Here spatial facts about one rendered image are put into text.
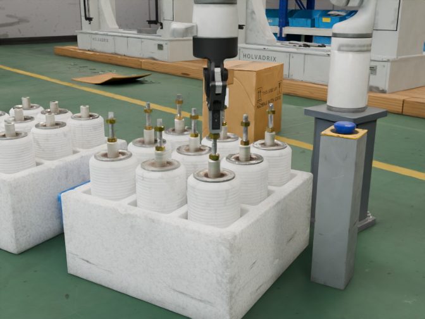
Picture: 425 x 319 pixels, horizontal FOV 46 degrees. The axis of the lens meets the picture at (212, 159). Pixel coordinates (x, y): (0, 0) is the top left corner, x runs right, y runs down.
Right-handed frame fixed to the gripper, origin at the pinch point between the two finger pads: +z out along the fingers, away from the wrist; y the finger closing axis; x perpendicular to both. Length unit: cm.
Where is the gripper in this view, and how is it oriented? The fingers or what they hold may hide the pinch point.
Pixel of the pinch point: (215, 120)
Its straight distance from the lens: 87.3
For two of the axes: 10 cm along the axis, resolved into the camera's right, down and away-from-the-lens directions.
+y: -0.9, -3.0, 9.5
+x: -10.0, 0.3, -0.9
